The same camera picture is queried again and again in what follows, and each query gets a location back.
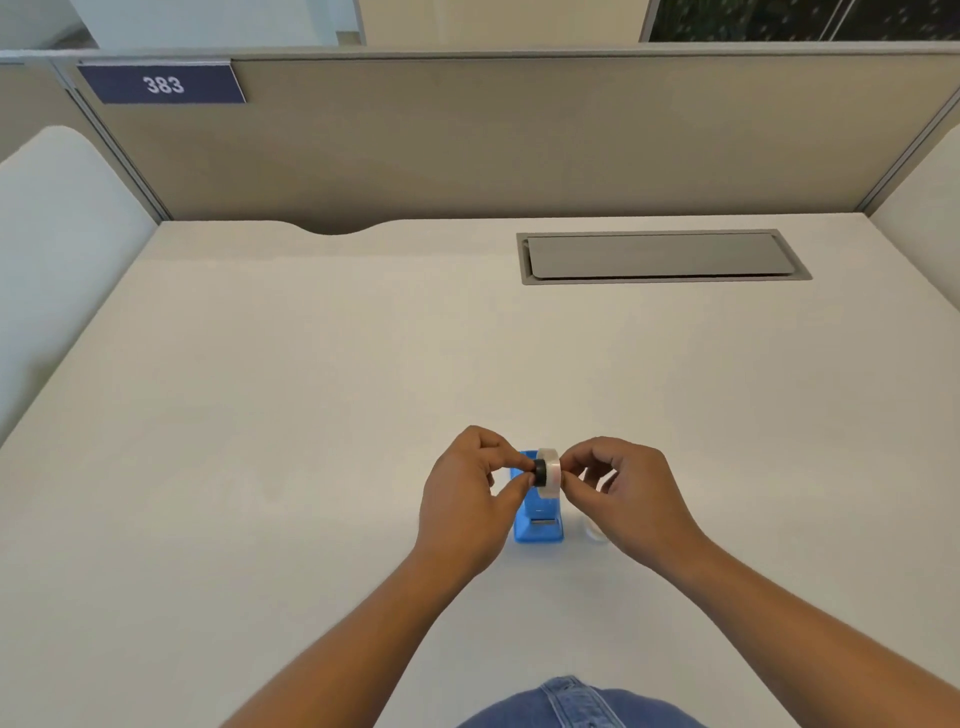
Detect person's right hand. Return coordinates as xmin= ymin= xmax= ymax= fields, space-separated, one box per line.
xmin=558 ymin=436 xmax=714 ymax=579

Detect person's left hand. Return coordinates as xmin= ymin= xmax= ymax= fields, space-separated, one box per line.
xmin=414 ymin=425 xmax=537 ymax=583

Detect clear adhesive tape roll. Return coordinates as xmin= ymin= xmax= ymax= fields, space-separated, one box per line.
xmin=534 ymin=447 xmax=564 ymax=500

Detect person's right forearm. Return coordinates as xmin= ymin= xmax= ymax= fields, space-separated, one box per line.
xmin=660 ymin=535 xmax=960 ymax=728

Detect person's left forearm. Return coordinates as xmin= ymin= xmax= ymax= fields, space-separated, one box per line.
xmin=219 ymin=551 xmax=493 ymax=728

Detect blue tape dispenser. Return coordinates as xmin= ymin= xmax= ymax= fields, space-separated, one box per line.
xmin=509 ymin=450 xmax=566 ymax=546

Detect person's blue jeans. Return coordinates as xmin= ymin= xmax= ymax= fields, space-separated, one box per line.
xmin=456 ymin=675 xmax=708 ymax=728

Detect beige desk partition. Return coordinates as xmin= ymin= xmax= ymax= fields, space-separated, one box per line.
xmin=0 ymin=42 xmax=960 ymax=237

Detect dark window pane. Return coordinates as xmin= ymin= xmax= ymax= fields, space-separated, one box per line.
xmin=639 ymin=0 xmax=960 ymax=44

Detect blue number sign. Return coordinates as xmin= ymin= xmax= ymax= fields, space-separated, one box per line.
xmin=76 ymin=60 xmax=248 ymax=106

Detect grey desk cable hatch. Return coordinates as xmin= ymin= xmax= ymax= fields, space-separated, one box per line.
xmin=516 ymin=228 xmax=814 ymax=287

